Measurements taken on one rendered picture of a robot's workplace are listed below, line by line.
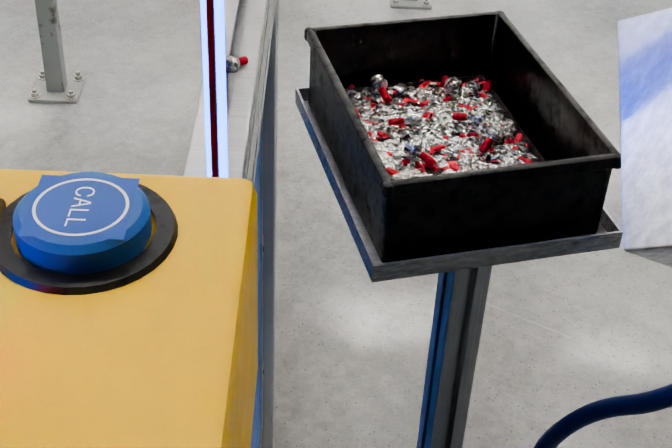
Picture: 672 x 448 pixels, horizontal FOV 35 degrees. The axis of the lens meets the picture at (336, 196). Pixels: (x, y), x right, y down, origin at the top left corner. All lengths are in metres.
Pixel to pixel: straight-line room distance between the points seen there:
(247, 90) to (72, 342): 0.53
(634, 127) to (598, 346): 1.32
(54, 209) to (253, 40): 0.56
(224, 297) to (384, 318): 1.58
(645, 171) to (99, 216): 0.34
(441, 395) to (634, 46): 0.37
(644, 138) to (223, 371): 0.35
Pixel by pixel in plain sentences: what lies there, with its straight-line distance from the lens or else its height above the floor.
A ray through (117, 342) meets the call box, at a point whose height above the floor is 1.07.
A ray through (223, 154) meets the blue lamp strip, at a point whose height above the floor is 0.94.
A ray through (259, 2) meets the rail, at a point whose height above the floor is 0.86.
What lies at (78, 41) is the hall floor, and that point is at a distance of 2.71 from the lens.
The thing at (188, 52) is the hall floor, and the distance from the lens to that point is 2.63.
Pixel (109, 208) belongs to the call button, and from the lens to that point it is 0.33.
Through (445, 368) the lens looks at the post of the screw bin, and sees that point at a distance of 0.86.
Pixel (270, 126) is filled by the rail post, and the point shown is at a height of 0.62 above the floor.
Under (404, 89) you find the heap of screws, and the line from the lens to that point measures 0.87.
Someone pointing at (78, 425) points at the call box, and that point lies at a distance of 0.28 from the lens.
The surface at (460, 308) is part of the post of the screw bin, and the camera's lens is 0.81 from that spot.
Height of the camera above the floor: 1.28
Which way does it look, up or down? 37 degrees down
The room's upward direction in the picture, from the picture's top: 3 degrees clockwise
